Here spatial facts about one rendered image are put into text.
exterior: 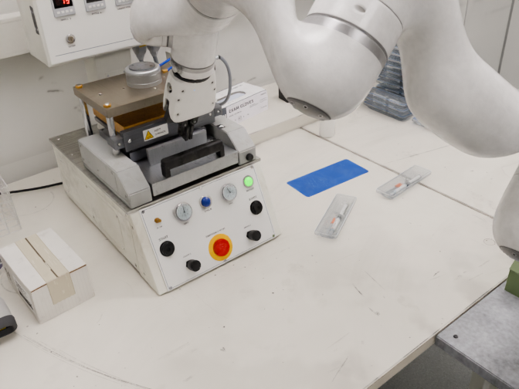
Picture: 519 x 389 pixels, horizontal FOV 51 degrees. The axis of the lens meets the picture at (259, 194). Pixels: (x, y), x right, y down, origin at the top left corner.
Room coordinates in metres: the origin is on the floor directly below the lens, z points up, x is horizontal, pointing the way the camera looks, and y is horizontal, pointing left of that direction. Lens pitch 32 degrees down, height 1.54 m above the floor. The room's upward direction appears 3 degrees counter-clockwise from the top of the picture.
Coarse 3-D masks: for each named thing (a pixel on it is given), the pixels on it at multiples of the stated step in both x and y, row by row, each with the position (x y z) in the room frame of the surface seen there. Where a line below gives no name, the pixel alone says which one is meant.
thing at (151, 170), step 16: (160, 144) 1.06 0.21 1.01; (176, 144) 1.08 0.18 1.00; (192, 144) 1.10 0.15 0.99; (224, 144) 1.13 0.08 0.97; (144, 160) 1.07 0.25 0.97; (160, 160) 1.05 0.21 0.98; (208, 160) 1.05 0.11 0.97; (224, 160) 1.07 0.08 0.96; (144, 176) 0.99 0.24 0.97; (160, 176) 0.99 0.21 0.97; (176, 176) 0.99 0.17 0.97; (192, 176) 1.02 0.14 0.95; (160, 192) 0.97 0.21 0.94
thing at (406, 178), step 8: (416, 168) 1.32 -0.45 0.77; (424, 168) 1.31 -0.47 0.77; (400, 176) 1.28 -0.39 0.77; (408, 176) 1.28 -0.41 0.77; (416, 176) 1.27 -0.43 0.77; (384, 184) 1.24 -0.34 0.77; (392, 184) 1.24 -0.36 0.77; (400, 184) 1.23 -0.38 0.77; (408, 184) 1.23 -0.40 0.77; (384, 192) 1.20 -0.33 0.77; (392, 192) 1.20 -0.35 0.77
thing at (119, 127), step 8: (160, 104) 1.17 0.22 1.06; (96, 112) 1.17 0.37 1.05; (136, 112) 1.13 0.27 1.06; (144, 112) 1.13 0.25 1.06; (152, 112) 1.13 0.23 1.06; (160, 112) 1.12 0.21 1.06; (96, 120) 1.18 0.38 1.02; (104, 120) 1.14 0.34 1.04; (120, 120) 1.09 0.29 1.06; (128, 120) 1.09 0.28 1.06; (136, 120) 1.08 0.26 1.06; (144, 120) 1.08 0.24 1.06; (152, 120) 1.09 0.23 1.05; (120, 128) 1.07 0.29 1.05
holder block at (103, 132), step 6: (102, 132) 1.17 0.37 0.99; (108, 132) 1.17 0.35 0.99; (168, 138) 1.12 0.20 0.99; (174, 138) 1.12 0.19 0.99; (150, 144) 1.09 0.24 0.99; (156, 144) 1.10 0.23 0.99; (120, 150) 1.09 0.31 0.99; (132, 150) 1.07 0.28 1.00; (138, 150) 1.07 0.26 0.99; (144, 150) 1.08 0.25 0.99; (132, 156) 1.06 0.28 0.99; (138, 156) 1.07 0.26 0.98; (144, 156) 1.08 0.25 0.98
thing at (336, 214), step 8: (336, 200) 1.17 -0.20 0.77; (344, 200) 1.17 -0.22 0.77; (352, 200) 1.17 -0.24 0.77; (328, 208) 1.13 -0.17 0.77; (336, 208) 1.13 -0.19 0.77; (344, 208) 1.13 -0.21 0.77; (328, 216) 1.10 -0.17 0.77; (336, 216) 1.10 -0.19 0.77; (344, 216) 1.10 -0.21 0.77; (320, 224) 1.07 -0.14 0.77; (328, 224) 1.07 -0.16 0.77; (336, 224) 1.07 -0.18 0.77; (328, 232) 1.03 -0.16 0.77; (336, 232) 1.03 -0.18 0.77
